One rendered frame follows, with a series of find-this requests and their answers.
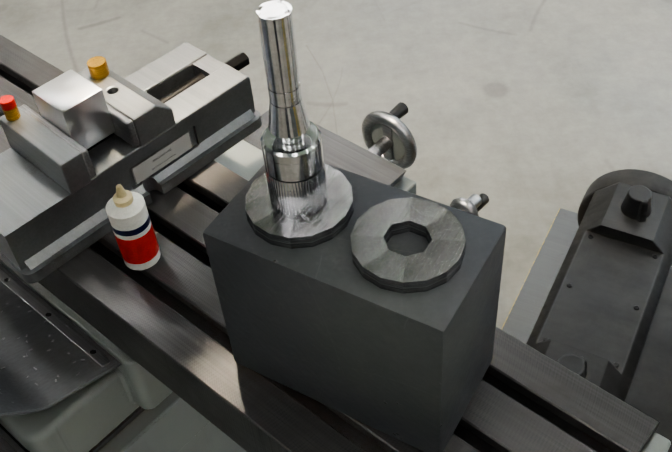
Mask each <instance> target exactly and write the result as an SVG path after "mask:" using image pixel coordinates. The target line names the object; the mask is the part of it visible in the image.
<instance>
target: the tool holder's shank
mask: <svg viewBox="0 0 672 452"><path fill-rule="evenodd" d="M256 13H257V20H258V26H259V33H260V40H261V46H262V53H263V60H264V66H265V73H266V80H267V87H268V93H269V131H270V132H271V133H272V134H273V135H274V136H276V139H277V140H278V141H279V142H281V143H284V144H294V143H297V142H299V141H301V140H302V139H303V138H304V137H305V132H306V131H307V130H308V129H309V127H310V120H309V117H308V114H307V111H306V108H305V104H304V101H303V98H302V93H301V84H300V75H299V67H298V58H297V49H296V41H295V32H294V23H293V15H292V7H291V5H290V4H289V3H287V2H285V1H281V0H272V1H268V2H265V3H263V4H261V5H260V6H259V10H256Z"/></svg>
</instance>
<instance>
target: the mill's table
mask: <svg viewBox="0 0 672 452"><path fill-rule="evenodd" d="M63 73H65V72H63V71H62V70H60V69H58V68H57V67H55V66H53V65H52V64H50V63H48V62H46V61H45V60H43V59H41V58H40V57H38V56H36V55H35V54H33V53H31V52H29V51H28V50H26V49H24V48H23V47H21V46H19V45H18V44H16V43H14V42H12V41H11V40H9V39H7V38H6V37H4V36H2V35H1V34H0V98H1V97H3V96H5V95H11V96H13V97H14V100H15V102H16V104H17V107H20V106H22V105H24V104H25V105H27V106H28V107H29V108H31V109H32V110H34V111H35V112H36V113H38V114H39V115H40V116H41V114H40V112H39V109H38V107H37V104H36V101H35V99H34V96H33V94H32V91H33V90H35V89H37V88H38V87H40V86H42V85H44V84H45V83H47V82H49V81H51V80H53V79H54V78H56V77H58V76H60V75H61V74H63ZM247 183H248V180H247V179H245V178H243V177H242V176H240V175H238V174H237V173H235V172H233V171H231V170H230V169H228V168H226V167H225V166H223V165H221V164H220V163H218V162H216V161H215V160H213V161H211V162H210V163H209V164H207V165H206V166H204V167H203V168H201V169H200V170H199V171H197V172H196V173H194V174H193V175H191V176H190V177H188V178H187V179H186V180H184V181H183V182H181V183H180V184H178V185H177V186H176V187H174V188H173V189H171V190H170V191H168V192H167V193H165V194H162V193H161V192H160V191H158V190H152V191H150V192H148V193H150V196H151V199H152V203H151V204H150V205H148V206H147V210H148V212H149V216H150V219H151V222H152V225H153V229H154V232H155V235H156V238H157V241H158V245H159V249H160V252H161V255H160V258H159V260H158V262H157V263H156V264H155V265H153V266H152V267H150V268H148V269H145V270H132V269H130V268H128V267H127V266H126V264H125V262H124V260H123V257H122V255H121V252H120V249H119V246H118V243H117V241H116V238H115V235H114V232H113V230H112V231H111V232H109V233H108V234H106V235H105V236H104V237H102V238H101V239H99V240H98V241H96V242H95V243H94V244H92V245H91V246H89V247H88V248H86V249H85V250H83V251H82V252H81V253H79V254H78V255H76V256H75V257H73V258H72V259H71V260H69V261H68V262H66V263H65V264H63V265H62V266H60V267H59V268H58V269H56V270H55V271H53V272H52V273H50V274H49V275H48V276H46V277H45V278H43V279H42V280H40V281H38V283H40V284H41V285H42V286H43V287H45V288H46V289H47V290H48V291H50V292H51V293H52V294H53V295H55V296H56V297H57V298H58V299H59V300H61V301H62V302H63V303H64V304H66V305H67V306H68V307H69V308H71V309H72V310H73V311H74V312H75V313H77V314H78V315H79V316H80V317H82V318H83V319H84V320H85V321H87V322H88V323H89V324H90V325H92V326H93V327H94V328H95V329H96V330H98V331H99V332H100V333H101V334H103V335H104V336H105V337H106V338H108V339H109V340H110V341H111V342H112V343H114V344H115V345H116V346H117V347H119V348H120V349H121V350H122V351H124V352H125V353H126V354H127V355H129V356H130V357H131V358H132V359H133V360H135V361H136V362H137V363H138V364H140V365H141V366H142V367H143V368H145V369H146V370H147V371H148V372H149V373H151V374H152V375H153V376H154V377H156V378H157V379H158V380H159V381H161V382H162V383H163V384H164V385H166V386H167V387H168V388H169V389H170V390H172V391H173V392H174V393H175V394H177V395H178V396H179V397H180V398H182V399H183V400H184V401H185V402H186V403H188V404H189V405H190V406H191V407H193V408H194V409H195V410H196V411H198V412H199V413H200V414H201V415H203V416H204V417H205V418H206V419H207V420H209V421H210V422H211V423H212V424H214V425H215V426H216V427H217V428H219V429H220V430H221V431H222V432H223V433H225V434H226V435H227V436H228V437H230V438H231V439H232V440H233V441H235V442H236V443H237V444H238V445H240V446H241V447H242V448H243V449H244V450H246V451H247V452H423V451H421V450H419V449H417V448H415V447H413V446H411V445H409V444H406V443H404V442H402V441H400V440H398V439H396V438H394V437H392V436H390V435H388V434H385V433H383V432H381V431H379V430H377V429H375V428H373V427H371V426H369V425H367V424H364V423H362V422H360V421H358V420H356V419H354V418H352V417H350V416H348V415H345V414H343V413H341V412H339V411H337V410H335V409H333V408H331V407H329V406H327V405H324V404H322V403H320V402H318V401H316V400H314V399H312V398H310V397H308V396H306V395H303V394H301V393H299V392H297V391H295V390H293V389H291V388H289V387H287V386H284V385H282V384H280V383H278V382H276V381H274V380H272V379H270V378H268V377H266V376H263V375H261V374H259V373H257V372H255V371H253V370H251V369H249V368H247V367H245V366H242V365H240V364H238V363H237V362H236V361H235V360H234V356H233V352H232V348H231V344H230V340H229V336H228V332H227V328H226V324H225V320H224V316H223V312H222V309H221V305H220V301H219V297H218V293H217V289H216V285H215V281H214V277H213V273H212V269H211V265H210V261H209V257H208V253H207V249H206V245H205V241H204V238H203V232H204V230H205V229H206V228H207V227H208V226H209V225H210V223H211V222H212V221H213V220H214V219H215V218H216V217H217V216H218V215H219V214H220V212H221V211H222V210H223V209H224V208H225V207H226V206H227V205H228V204H229V202H230V201H231V200H232V199H233V198H234V197H235V196H236V195H237V194H238V193H239V191H240V190H241V189H242V188H243V187H244V186H245V185H246V184H247ZM658 423H659V422H658V421H656V420H654V419H653V418H651V417H649V416H648V415H646V414H644V413H642V412H641V411H639V410H637V409H636V408H634V407H632V406H631V405H629V404H627V403H625V402H624V401H622V400H620V399H619V398H617V397H615V396H614V395H612V394H610V393H608V392H607V391H605V390H603V389H602V388H600V387H598V386H597V385H595V384H593V383H591V382H590V381H588V380H586V379H585V378H583V377H581V376H580V375H578V374H576V373H574V372H573V371H571V370H569V369H568V368H566V367H564V366H563V365H561V364H559V363H558V362H556V361H554V360H552V359H551V358H549V357H547V356H546V355H544V354H542V353H541V352H539V351H537V350H535V349H534V348H532V347H530V346H529V345H527V344H525V343H524V342H522V341H520V340H518V339H517V338H515V337H513V336H512V335H510V334H508V333H507V332H505V331H503V330H501V329H500V328H498V327H496V329H495V339H494V348H493V357H492V361H491V363H490V365H489V367H488V369H487V371H486V372H485V374H484V376H483V378H482V380H481V382H480V384H479V386H478V388H477V389H476V391H475V393H474V395H473V397H472V399H471V401H470V403H469V404H468V406H467V408H466V410H465V412H464V414H463V416H462V418H461V420H460V421H459V423H458V425H457V427H456V429H455V431H454V433H453V435H452V436H451V438H450V440H449V442H448V444H447V446H446V448H445V450H444V452H668V450H669V448H670V445H671V442H670V440H668V439H667V438H665V437H663V436H662V435H660V434H658V433H655V431H656V428H657V426H658Z"/></svg>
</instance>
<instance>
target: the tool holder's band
mask: <svg viewBox="0 0 672 452"><path fill-rule="evenodd" d="M261 146H262V151H263V154H264V155H265V156H266V158H268V159H269V160H270V161H272V162H275V163H278V164H282V165H296V164H300V163H304V162H306V161H308V160H310V159H312V158H313V157H315V156H316V155H317V154H318V152H319V151H320V149H321V147H322V137H321V131H320V129H319V127H318V126H317V125H316V124H315V123H313V122H312V121H310V127H309V129H308V130H307V131H306V132H305V137H304V138H303V139H302V140H301V141H299V142H297V143H294V144H284V143H281V142H279V141H278V140H277V139H276V136H274V135H273V134H272V133H271V132H270V131H269V126H268V127H266V128H265V130H264V131H263V133H262V135H261Z"/></svg>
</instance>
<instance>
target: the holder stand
mask: <svg viewBox="0 0 672 452"><path fill-rule="evenodd" d="M324 167H325V177H326V187H327V200H326V203H325V204H324V206H323V207H322V208H321V209H320V210H319V211H317V212H316V213H314V214H312V215H309V216H305V217H299V218H294V217H287V216H284V215H282V214H280V213H278V212H277V211H276V210H275V209H274V208H273V207H272V205H271V201H270V195H269V189H268V183H267V177H266V171H265V165H263V166H262V167H261V168H260V169H259V170H258V171H257V173H256V174H255V175H254V176H253V177H252V178H251V179H250V180H249V181H248V183H247V184H246V185H245V186H244V187H243V188H242V189H241V190H240V191H239V193H238V194H237V195H236V196H235V197H234V198H233V199H232V200H231V201H230V202H229V204H228V205H227V206H226V207H225V208H224V209H223V210H222V211H221V212H220V214H219V215H218V216H217V217H216V218H215V219H214V220H213V221H212V222H211V223H210V225H209V226H208V227H207V228H206V229H205V230H204V232H203V238H204V241H205V245H206V249H207V253H208V257H209V261H210V265H211V269H212V273H213V277H214V281H215V285H216V289H217V293H218V297H219V301H220V305H221V309H222V312H223V316H224V320H225V324H226V328H227V332H228V336H229V340H230V344H231V348H232V352H233V356H234V360H235V361H236V362H237V363H238V364H240V365H242V366H245V367H247V368H249V369H251V370H253V371H255V372H257V373H259V374H261V375H263V376H266V377H268V378H270V379H272V380H274V381H276V382H278V383H280V384H282V385H284V386H287V387H289V388H291V389H293V390H295V391H297V392H299V393H301V394H303V395H306V396H308V397H310V398H312V399H314V400H316V401H318V402H320V403H322V404H324V405H327V406H329V407H331V408H333V409H335V410H337V411H339V412H341V413H343V414H345V415H348V416H350V417H352V418H354V419H356V420H358V421H360V422H362V423H364V424H367V425H369V426H371V427H373V428H375V429H377V430H379V431H381V432H383V433H385V434H388V435H390V436H392V437H394V438H396V439H398V440H400V441H402V442H404V443H406V444H409V445H411V446H413V447H415V448H417V449H419V450H421V451H423V452H444V450H445V448H446V446H447V444H448V442H449V440H450V438H451V436H452V435H453V433H454V431H455V429H456V427H457V425H458V423H459V421H460V420H461V418H462V416H463V414H464V412H465V410H466V408H467V406H468V404H469V403H470V401H471V399H472V397H473V395H474V393H475V391H476V389H477V388H478V386H479V384H480V382H481V380H482V378H483V376H484V374H485V372H486V371H487V369H488V367H489V365H490V363H491V361H492V357H493V348H494V339H495V329H496V320H497V311H498V302H499V293H500V283H501V274H502V265H503V256H504V247H505V238H506V227H505V226H504V225H502V224H499V223H496V222H494V221H491V220H488V219H485V218H482V217H479V216H476V215H473V214H471V213H468V212H465V211H462V210H459V209H456V208H453V207H450V206H447V205H445V204H442V203H439V202H436V201H433V200H430V199H427V198H424V197H422V196H419V195H416V194H413V193H410V192H407V191H404V190H401V189H398V188H396V187H393V186H390V185H387V184H384V183H381V182H378V181H375V180H373V179H370V178H367V177H364V176H361V175H358V174H355V173H352V172H349V171H347V170H344V169H341V168H338V167H335V166H332V165H329V164H326V163H324Z"/></svg>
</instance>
